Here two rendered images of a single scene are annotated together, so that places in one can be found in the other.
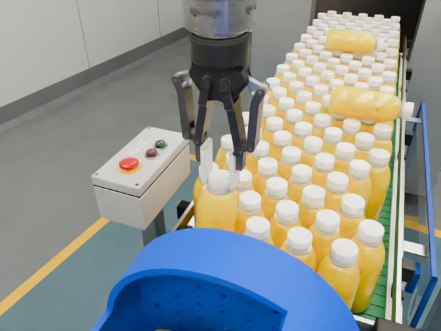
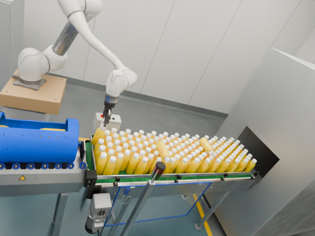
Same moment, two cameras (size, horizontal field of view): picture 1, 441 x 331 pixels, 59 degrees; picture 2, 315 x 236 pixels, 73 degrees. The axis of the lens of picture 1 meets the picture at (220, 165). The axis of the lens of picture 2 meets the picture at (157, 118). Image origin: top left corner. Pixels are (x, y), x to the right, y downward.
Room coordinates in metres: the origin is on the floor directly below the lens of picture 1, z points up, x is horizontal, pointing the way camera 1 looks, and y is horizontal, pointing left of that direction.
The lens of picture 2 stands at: (-0.30, -0.98, 2.11)
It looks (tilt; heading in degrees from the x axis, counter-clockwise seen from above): 30 degrees down; 36
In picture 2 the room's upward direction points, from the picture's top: 24 degrees clockwise
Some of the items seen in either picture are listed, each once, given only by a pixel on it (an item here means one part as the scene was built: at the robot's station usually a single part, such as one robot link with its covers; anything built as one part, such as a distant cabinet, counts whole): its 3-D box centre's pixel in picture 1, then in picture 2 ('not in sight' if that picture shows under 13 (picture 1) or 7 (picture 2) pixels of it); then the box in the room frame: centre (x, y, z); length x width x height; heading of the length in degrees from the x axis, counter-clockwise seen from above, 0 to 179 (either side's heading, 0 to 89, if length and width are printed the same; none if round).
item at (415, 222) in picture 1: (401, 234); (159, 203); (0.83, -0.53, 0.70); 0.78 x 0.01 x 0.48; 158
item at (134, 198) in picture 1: (146, 173); (107, 121); (0.64, 0.15, 1.05); 0.20 x 0.10 x 0.10; 158
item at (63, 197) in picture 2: not in sight; (59, 216); (0.26, -0.08, 0.31); 0.06 x 0.06 x 0.63; 68
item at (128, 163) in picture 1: (128, 164); not in sight; (0.60, 0.17, 1.11); 0.04 x 0.04 x 0.01
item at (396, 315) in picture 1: (402, 111); (194, 174); (1.09, -0.56, 0.96); 1.60 x 0.01 x 0.03; 158
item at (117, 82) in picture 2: not in sight; (116, 82); (0.51, 0.01, 1.51); 0.13 x 0.11 x 0.16; 23
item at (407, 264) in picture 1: (402, 278); (116, 180); (0.47, -0.33, 0.94); 0.03 x 0.02 x 0.08; 158
